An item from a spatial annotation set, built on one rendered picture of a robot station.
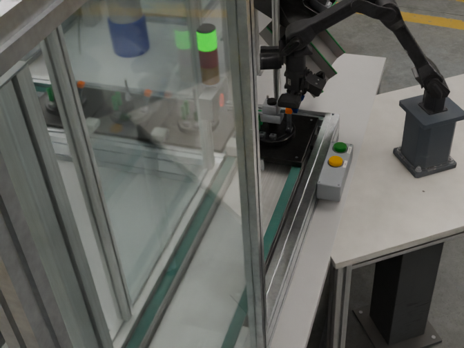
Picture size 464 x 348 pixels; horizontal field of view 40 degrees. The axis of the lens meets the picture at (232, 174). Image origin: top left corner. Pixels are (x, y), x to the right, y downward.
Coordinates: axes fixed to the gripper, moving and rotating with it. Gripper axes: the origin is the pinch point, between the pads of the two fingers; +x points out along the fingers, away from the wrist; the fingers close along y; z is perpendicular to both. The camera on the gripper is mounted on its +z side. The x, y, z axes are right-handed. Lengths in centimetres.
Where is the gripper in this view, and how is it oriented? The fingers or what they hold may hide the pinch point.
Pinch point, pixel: (295, 103)
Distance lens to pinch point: 190.4
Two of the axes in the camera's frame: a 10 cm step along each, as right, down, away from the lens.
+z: 9.5, 1.5, -2.8
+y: 3.1, -6.2, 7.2
